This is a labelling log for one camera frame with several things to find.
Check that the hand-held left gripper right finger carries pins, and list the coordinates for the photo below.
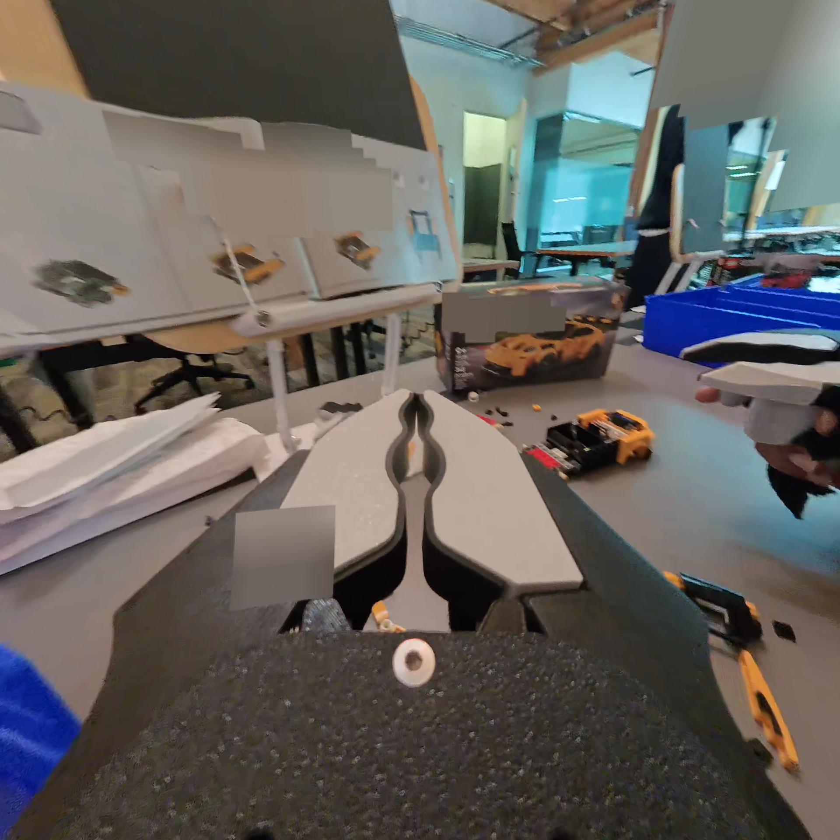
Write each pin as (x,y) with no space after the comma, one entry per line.
(485,499)

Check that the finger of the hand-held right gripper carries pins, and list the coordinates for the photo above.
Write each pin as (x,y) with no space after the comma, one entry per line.
(787,341)
(774,380)

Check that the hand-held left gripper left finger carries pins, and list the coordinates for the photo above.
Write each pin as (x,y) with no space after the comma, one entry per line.
(354,479)

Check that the orange curved lego piece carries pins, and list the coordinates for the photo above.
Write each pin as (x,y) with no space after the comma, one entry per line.
(768,709)

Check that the blue plastic bin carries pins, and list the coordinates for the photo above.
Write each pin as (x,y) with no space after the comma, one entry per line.
(787,283)
(33,722)
(695,321)

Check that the red lego piece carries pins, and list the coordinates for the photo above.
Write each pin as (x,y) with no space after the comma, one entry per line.
(489,421)

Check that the partly built orange lego car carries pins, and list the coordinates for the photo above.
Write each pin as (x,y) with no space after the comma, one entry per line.
(590,443)

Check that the scattered small lego pieces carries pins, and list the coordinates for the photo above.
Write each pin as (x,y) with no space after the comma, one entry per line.
(387,617)

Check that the lego set box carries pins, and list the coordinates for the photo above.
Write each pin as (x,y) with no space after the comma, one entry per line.
(525,358)

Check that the black lego tile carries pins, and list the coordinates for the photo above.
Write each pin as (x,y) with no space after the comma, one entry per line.
(783,631)

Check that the lego instruction booklet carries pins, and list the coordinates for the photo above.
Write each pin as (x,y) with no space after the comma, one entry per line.
(65,197)

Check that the person's right hand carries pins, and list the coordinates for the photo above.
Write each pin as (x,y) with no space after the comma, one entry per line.
(791,458)

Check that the clear bag of black pieces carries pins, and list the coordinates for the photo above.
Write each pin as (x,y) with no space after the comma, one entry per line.
(340,407)

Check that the black office chair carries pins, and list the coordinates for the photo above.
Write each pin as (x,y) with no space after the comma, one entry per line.
(515,239)
(197,380)

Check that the wooden office desk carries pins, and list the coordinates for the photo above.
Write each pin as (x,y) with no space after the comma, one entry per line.
(584,249)

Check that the stack of white paper bags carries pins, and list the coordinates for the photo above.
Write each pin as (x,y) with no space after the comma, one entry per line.
(118,459)

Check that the black lego frame assembly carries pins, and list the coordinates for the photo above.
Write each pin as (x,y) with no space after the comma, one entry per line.
(722,610)

